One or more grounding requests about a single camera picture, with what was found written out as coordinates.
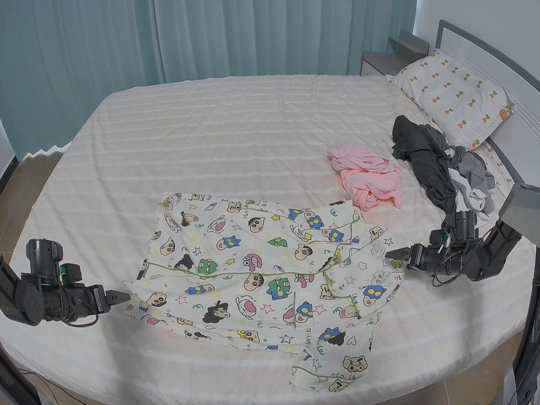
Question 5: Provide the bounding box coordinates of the bed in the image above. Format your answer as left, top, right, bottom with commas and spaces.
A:
0, 19, 540, 402

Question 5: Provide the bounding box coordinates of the grey bedside table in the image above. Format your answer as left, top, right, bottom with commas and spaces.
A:
361, 30, 431, 77

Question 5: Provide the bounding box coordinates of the pile of clothes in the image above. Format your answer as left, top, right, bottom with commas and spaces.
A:
391, 115, 497, 228

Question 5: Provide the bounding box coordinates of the white printed pyjama top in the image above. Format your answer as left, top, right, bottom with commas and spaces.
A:
122, 192, 408, 394

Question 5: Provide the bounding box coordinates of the pink garment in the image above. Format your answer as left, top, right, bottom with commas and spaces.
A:
327, 142, 404, 212

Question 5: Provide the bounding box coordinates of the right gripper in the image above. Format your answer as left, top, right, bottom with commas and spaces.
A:
386, 243, 444, 276

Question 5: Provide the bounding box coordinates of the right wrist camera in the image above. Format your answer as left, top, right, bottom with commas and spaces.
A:
429, 228, 455, 248

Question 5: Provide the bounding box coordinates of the blue-green curtain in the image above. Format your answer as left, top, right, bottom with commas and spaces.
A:
150, 0, 421, 87
0, 0, 166, 163

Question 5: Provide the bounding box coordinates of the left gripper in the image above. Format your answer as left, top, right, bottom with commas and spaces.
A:
62, 284, 131, 318

